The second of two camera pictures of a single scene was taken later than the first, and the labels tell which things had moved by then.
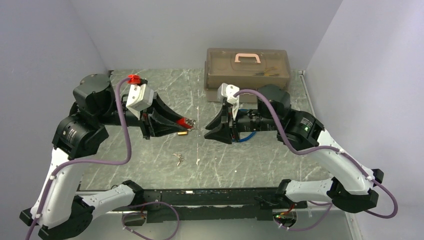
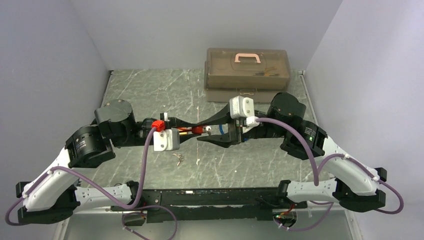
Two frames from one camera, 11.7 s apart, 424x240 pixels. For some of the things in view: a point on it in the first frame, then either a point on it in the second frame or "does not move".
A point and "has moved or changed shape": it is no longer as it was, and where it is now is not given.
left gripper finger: (158, 105) → (178, 123)
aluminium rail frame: (320, 224) does not move
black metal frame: (179, 204) does not move
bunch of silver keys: (179, 156) does not move
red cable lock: (182, 122) has moved or changed shape
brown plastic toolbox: (246, 68) does not move
